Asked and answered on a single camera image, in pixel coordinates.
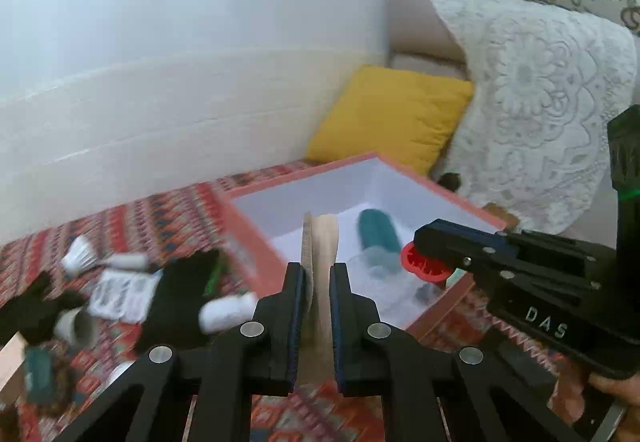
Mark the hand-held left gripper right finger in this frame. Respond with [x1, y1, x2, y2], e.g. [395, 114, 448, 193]
[329, 262, 591, 442]

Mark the white barcode blister pack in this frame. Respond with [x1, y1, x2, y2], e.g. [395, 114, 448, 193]
[87, 269, 161, 323]

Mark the white plastic bottle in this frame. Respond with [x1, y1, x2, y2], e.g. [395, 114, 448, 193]
[199, 293, 258, 334]

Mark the red round plastic disc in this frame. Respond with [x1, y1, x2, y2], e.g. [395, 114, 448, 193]
[401, 242, 451, 284]

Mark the beige sofa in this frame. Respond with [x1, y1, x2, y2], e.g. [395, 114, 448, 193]
[387, 0, 481, 73]

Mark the pink cardboard box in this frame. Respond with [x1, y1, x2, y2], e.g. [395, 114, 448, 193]
[220, 152, 508, 340]

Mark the white lace pillow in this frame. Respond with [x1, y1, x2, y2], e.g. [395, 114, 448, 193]
[426, 0, 640, 235]

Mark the green small item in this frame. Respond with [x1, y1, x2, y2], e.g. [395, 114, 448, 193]
[202, 262, 223, 295]

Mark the large black cloth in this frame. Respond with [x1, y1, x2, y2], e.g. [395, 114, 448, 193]
[140, 249, 236, 353]

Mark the clear plastic container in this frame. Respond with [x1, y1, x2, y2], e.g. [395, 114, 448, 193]
[345, 247, 416, 280]

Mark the teal cylindrical object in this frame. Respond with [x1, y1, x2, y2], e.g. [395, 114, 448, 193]
[357, 208, 401, 268]

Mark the beige wooden piece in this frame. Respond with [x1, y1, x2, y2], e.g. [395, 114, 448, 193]
[301, 211, 341, 383]

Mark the brown cardboard box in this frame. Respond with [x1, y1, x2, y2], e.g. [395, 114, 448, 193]
[0, 333, 31, 403]

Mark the white ribbed bulb housing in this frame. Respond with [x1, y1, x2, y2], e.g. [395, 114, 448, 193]
[54, 307, 98, 345]

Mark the small black cloth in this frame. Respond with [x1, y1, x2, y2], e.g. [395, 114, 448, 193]
[0, 272, 86, 343]

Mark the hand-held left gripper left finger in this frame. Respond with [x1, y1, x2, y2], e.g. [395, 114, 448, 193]
[50, 262, 308, 442]

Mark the person's right hand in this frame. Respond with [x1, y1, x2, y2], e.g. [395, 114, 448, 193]
[589, 367, 640, 410]

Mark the yellow cushion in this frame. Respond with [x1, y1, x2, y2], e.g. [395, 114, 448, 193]
[305, 65, 475, 175]

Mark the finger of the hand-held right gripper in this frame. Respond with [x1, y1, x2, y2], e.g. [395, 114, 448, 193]
[414, 219, 521, 257]
[440, 245, 603, 295]

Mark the white tube with black cap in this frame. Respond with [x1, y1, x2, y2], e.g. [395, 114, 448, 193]
[100, 253, 148, 271]

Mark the red patterned blanket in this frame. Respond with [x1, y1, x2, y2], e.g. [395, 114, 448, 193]
[0, 159, 640, 442]

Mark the teal small packet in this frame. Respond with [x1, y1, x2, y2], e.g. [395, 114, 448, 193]
[25, 346, 58, 405]

